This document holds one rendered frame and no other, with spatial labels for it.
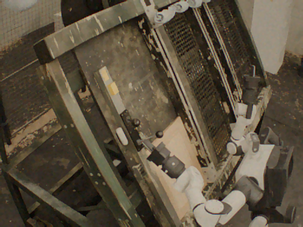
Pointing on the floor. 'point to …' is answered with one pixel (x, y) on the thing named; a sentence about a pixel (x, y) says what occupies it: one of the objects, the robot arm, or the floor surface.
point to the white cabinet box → (271, 31)
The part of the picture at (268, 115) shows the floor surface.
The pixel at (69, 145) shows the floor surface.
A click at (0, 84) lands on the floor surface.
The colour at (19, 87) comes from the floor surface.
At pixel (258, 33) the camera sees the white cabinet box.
